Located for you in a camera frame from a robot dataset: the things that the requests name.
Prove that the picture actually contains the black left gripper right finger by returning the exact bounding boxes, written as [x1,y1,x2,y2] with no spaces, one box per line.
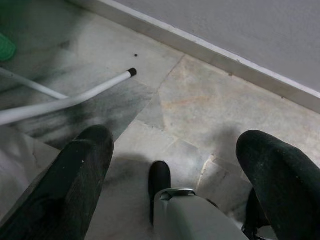
[235,129,320,240]

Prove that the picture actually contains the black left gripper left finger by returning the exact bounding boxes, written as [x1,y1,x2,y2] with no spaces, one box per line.
[0,124,115,240]

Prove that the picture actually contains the white table leg, black cap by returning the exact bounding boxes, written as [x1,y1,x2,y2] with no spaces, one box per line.
[0,67,138,126]

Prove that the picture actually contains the black robot foot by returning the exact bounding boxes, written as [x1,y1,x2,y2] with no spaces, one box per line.
[148,160,172,226]

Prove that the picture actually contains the grey robot leg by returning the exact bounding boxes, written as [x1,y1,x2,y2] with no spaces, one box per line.
[152,188,250,240]

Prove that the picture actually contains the green plastic object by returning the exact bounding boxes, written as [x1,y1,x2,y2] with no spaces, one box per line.
[0,33,18,63]

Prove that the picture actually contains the white marble skirting board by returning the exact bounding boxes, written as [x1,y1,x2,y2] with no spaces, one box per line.
[96,0,320,115]

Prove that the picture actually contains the white table frame tube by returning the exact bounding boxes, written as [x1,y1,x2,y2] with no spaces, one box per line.
[0,66,67,100]

